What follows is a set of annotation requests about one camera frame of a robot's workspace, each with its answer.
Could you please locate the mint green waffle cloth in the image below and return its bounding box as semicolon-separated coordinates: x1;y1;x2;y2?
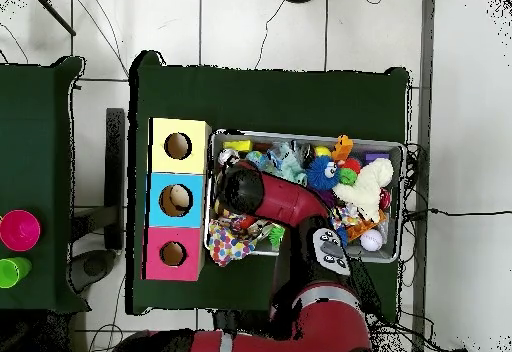
265;141;309;187

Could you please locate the pink plastic cup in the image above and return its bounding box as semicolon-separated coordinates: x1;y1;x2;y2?
0;208;42;252

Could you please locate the wooden box with three holes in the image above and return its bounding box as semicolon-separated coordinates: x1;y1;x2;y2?
142;117;212;282

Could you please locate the small globe ball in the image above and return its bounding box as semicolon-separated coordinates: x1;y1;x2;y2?
245;150;268;170

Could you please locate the green spiky ball with eyes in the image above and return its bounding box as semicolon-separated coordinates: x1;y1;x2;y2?
268;224;286;249

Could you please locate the blue spiky rubber ball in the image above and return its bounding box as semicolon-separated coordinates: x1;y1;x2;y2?
305;155;342;192

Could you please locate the polka-dot fabric cloth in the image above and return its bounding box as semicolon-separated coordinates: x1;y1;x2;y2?
207;213;262;269

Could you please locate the dark green table cloth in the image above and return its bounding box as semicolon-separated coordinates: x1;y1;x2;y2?
126;49;411;316
0;56;91;313

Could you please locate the orange plastic toy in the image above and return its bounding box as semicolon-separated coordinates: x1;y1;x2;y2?
331;134;355;164

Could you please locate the polka-dot fabric scrunchie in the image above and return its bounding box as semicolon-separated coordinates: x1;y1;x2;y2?
330;205;362;230

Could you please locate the cream waffle cloth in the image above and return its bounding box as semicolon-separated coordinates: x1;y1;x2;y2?
332;157;396;224

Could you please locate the white baseball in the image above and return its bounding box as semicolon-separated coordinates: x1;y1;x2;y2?
359;228;384;253

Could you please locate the black flat panel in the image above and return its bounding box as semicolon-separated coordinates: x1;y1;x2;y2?
103;107;127;251

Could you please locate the dark grey stand foot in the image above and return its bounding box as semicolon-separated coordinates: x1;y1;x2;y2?
68;249;118;294

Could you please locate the black rod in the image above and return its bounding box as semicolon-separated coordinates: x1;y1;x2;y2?
33;0;77;37

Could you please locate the green plastic cup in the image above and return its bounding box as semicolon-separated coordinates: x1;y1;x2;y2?
0;256;33;289

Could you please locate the shallow wire mesh bin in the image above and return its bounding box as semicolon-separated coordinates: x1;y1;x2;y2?
203;129;406;264

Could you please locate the black cable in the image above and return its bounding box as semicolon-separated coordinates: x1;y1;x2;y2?
403;206;512;223

